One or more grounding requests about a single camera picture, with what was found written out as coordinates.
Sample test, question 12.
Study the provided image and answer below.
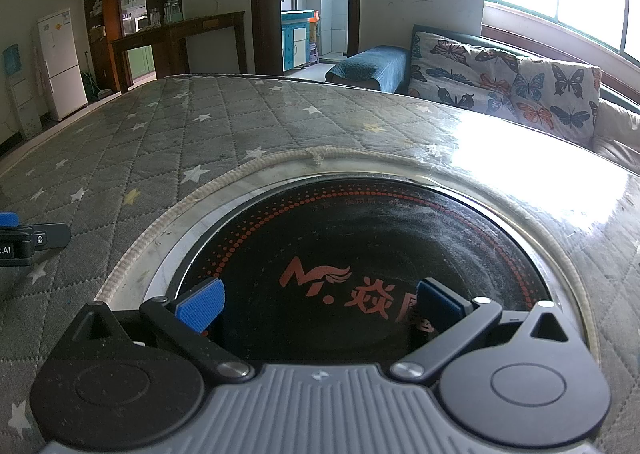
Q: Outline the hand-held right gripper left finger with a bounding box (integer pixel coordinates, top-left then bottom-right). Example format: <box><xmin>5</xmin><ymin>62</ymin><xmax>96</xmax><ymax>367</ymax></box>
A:
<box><xmin>75</xmin><ymin>278</ymin><xmax>255</xmax><ymax>383</ymax></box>

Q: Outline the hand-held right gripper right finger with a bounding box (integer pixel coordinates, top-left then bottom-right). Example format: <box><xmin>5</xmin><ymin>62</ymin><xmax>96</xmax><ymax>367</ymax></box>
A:
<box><xmin>389</xmin><ymin>278</ymin><xmax>587</xmax><ymax>382</ymax></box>

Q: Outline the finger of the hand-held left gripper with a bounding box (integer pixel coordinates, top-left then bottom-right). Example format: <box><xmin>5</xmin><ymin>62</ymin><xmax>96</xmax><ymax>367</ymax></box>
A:
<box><xmin>0</xmin><ymin>213</ymin><xmax>72</xmax><ymax>251</ymax></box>

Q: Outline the round black induction cooktop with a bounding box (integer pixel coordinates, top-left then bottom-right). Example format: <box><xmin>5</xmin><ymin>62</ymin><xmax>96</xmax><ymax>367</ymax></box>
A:
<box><xmin>150</xmin><ymin>174</ymin><xmax>588</xmax><ymax>377</ymax></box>

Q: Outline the white water dispenser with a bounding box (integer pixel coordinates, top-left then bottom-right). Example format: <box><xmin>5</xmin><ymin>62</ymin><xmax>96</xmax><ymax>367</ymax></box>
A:
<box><xmin>4</xmin><ymin>74</ymin><xmax>44</xmax><ymax>141</ymax></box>

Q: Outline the green mop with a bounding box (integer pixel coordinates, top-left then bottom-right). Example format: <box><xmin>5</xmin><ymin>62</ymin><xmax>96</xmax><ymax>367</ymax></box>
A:
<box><xmin>82</xmin><ymin>51</ymin><xmax>114</xmax><ymax>100</ymax></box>

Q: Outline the grey star quilted table cover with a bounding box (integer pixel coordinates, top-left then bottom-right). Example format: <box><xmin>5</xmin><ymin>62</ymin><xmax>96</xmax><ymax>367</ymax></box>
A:
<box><xmin>0</xmin><ymin>74</ymin><xmax>640</xmax><ymax>454</ymax></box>

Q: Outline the white refrigerator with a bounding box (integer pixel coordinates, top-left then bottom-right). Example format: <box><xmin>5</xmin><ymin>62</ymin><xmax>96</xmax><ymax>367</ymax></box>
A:
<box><xmin>36</xmin><ymin>8</ymin><xmax>89</xmax><ymax>123</ymax></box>

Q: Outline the blue water bottle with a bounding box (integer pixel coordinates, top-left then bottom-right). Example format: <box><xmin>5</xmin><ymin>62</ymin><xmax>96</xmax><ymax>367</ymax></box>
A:
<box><xmin>2</xmin><ymin>44</ymin><xmax>22</xmax><ymax>79</ymax></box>

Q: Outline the butterfly print cushion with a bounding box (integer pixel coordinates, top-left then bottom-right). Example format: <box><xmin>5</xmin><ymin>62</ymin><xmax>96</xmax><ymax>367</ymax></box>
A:
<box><xmin>407</xmin><ymin>26</ymin><xmax>604</xmax><ymax>145</ymax></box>

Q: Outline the dark wooden shelf cabinet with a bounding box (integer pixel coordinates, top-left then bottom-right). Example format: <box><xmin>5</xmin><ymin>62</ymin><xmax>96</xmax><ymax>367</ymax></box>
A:
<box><xmin>81</xmin><ymin>0</ymin><xmax>184</xmax><ymax>95</ymax></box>

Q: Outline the blue covered stool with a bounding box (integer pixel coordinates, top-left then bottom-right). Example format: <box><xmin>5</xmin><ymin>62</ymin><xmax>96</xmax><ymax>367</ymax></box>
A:
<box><xmin>325</xmin><ymin>46</ymin><xmax>411</xmax><ymax>94</ymax></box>

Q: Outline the sofa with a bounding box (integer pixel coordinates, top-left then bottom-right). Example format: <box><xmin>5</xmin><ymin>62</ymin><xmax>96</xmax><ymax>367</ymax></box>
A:
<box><xmin>395</xmin><ymin>25</ymin><xmax>640</xmax><ymax>165</ymax></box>

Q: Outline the dark wooden console table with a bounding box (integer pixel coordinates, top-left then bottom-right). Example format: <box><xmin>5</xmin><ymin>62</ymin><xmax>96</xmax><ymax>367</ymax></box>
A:
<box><xmin>109</xmin><ymin>11</ymin><xmax>247</xmax><ymax>94</ymax></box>

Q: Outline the blue plastic drawer cabinet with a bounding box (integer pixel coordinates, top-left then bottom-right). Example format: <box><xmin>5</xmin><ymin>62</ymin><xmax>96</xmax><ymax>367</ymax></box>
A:
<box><xmin>281</xmin><ymin>10</ymin><xmax>321</xmax><ymax>71</ymax></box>

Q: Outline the dark wooden door frame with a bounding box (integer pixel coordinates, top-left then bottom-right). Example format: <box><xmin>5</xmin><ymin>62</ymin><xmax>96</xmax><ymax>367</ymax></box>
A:
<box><xmin>249</xmin><ymin>0</ymin><xmax>362</xmax><ymax>77</ymax></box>

